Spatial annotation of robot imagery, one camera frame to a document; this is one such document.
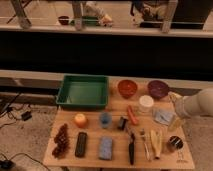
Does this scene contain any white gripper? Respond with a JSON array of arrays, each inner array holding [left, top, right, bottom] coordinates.
[[168, 92, 189, 132]]

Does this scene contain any dark red grape bunch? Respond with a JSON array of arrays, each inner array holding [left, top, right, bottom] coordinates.
[[52, 124, 69, 158]]

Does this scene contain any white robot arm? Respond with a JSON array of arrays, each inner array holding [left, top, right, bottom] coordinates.
[[168, 88, 213, 132]]

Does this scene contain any purple bowl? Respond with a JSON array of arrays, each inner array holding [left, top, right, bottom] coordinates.
[[147, 80, 170, 99]]

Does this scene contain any red bowl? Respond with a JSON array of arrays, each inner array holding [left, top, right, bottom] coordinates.
[[117, 80, 138, 99]]

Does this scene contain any light blue cloth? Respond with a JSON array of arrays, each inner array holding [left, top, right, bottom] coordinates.
[[153, 109, 174, 125]]

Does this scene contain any white round container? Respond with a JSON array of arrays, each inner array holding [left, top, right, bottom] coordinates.
[[139, 95, 154, 113]]

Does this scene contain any wooden table top board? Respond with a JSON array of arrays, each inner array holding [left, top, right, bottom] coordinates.
[[43, 80, 195, 171]]

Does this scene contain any metal fork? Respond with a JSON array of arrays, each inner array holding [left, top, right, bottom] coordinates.
[[140, 129, 151, 162]]

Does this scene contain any small black box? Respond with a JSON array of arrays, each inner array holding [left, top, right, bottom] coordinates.
[[118, 117, 127, 130]]

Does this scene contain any blue cup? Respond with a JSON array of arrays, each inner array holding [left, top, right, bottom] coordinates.
[[99, 112, 112, 129]]

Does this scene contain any blue sponge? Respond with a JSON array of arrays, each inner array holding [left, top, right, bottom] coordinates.
[[99, 137, 113, 160]]

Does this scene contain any orange fruit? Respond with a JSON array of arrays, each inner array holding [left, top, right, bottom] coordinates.
[[74, 113, 87, 128]]

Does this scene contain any green plastic tray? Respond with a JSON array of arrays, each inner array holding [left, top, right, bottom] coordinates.
[[56, 75, 109, 109]]

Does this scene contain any black remote control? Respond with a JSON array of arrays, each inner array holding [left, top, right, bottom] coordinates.
[[75, 132, 87, 157]]

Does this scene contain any black power adapter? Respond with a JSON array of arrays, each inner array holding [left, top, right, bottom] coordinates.
[[21, 111, 32, 121]]

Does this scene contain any black handled knife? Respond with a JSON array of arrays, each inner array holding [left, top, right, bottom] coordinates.
[[129, 133, 135, 165]]

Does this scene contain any black floor cable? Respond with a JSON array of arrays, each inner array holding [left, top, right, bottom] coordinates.
[[0, 92, 51, 171]]

